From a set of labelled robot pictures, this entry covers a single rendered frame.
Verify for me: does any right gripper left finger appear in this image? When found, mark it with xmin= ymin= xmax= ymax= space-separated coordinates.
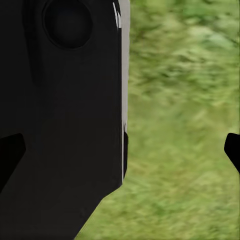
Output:
xmin=0 ymin=133 xmax=26 ymax=193

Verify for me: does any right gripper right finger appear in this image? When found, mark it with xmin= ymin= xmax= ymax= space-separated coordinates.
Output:
xmin=224 ymin=133 xmax=240 ymax=173

